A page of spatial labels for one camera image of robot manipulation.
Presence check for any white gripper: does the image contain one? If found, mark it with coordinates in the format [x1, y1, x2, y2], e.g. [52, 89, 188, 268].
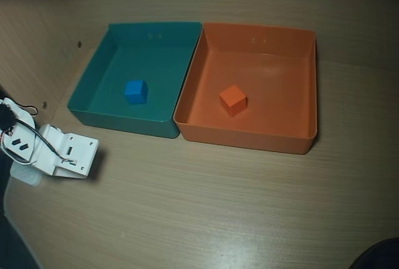
[32, 124, 68, 176]

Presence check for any blue cube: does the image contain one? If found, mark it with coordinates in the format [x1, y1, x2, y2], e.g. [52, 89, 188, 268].
[123, 78, 149, 106]

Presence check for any orange cube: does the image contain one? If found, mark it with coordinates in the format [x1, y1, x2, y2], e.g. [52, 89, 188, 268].
[218, 84, 248, 118]

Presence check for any teal plastic box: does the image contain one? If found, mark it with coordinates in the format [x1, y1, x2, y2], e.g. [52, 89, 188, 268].
[67, 21, 203, 140]

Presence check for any orange plastic box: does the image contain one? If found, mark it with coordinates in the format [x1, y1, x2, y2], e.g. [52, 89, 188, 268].
[173, 22, 319, 156]

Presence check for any black round object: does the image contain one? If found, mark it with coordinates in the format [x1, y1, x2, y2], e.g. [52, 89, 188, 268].
[353, 237, 399, 269]

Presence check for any black camera cable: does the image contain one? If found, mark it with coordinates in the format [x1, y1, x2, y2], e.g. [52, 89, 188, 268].
[14, 118, 77, 166]

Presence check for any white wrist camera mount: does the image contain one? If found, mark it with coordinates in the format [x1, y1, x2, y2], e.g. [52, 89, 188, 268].
[52, 132, 100, 179]

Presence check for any translucent grey base plate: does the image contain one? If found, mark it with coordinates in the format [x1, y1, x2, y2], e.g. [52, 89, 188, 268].
[10, 163, 44, 187]

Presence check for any thin servo wire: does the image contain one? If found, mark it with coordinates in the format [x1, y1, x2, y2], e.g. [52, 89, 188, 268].
[17, 103, 39, 116]

